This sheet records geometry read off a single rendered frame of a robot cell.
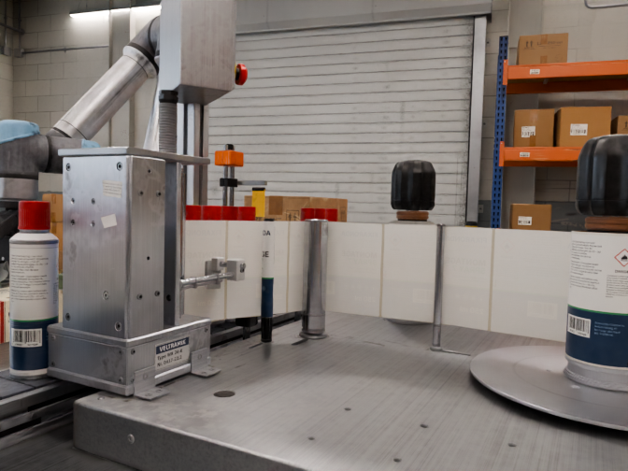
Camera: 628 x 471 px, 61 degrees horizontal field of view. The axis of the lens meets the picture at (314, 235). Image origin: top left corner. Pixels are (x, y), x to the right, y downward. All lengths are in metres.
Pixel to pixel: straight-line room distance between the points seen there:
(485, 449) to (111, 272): 0.40
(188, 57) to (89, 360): 0.54
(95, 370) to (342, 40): 5.29
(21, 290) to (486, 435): 0.52
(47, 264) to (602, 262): 0.63
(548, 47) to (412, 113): 1.36
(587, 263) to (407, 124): 4.80
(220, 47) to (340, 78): 4.69
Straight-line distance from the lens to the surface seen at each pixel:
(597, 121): 4.79
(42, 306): 0.69
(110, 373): 0.63
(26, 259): 0.68
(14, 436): 0.67
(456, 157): 5.33
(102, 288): 0.62
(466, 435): 0.55
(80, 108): 1.34
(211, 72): 0.97
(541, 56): 4.84
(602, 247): 0.67
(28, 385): 0.70
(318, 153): 5.60
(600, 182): 0.68
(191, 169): 1.09
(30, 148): 1.16
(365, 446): 0.50
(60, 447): 0.65
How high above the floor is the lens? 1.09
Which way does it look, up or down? 3 degrees down
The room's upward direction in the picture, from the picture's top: 2 degrees clockwise
